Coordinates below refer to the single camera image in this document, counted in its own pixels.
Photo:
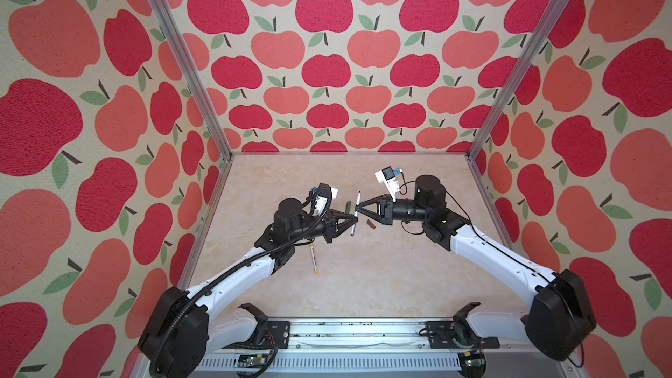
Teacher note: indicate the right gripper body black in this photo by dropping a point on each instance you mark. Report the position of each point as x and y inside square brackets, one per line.
[405, 212]

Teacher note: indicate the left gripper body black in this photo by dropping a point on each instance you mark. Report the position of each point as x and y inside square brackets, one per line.
[311, 227]

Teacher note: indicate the white pen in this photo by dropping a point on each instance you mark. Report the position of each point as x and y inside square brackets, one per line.
[356, 213]
[314, 259]

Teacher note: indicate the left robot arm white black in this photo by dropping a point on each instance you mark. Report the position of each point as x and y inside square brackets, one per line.
[180, 330]

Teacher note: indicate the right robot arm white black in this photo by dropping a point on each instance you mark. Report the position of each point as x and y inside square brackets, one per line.
[557, 315]

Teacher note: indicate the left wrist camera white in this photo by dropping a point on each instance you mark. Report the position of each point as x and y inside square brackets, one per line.
[319, 199]

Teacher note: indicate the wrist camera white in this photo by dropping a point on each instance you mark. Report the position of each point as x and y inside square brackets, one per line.
[388, 177]
[319, 199]

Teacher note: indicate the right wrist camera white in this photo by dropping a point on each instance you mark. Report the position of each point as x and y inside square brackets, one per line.
[388, 177]

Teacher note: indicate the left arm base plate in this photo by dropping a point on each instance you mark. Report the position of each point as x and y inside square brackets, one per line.
[270, 334]

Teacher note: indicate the aluminium frame rail front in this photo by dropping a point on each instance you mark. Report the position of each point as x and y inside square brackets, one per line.
[377, 347]

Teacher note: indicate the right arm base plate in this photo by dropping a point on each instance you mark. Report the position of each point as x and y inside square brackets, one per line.
[451, 333]

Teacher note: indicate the right aluminium frame post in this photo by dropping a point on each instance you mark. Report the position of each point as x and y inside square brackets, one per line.
[538, 38]

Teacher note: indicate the aluminium frame post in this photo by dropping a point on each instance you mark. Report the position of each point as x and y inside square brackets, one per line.
[538, 38]
[187, 66]

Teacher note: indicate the left aluminium frame post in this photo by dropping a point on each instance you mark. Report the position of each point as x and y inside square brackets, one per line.
[187, 66]

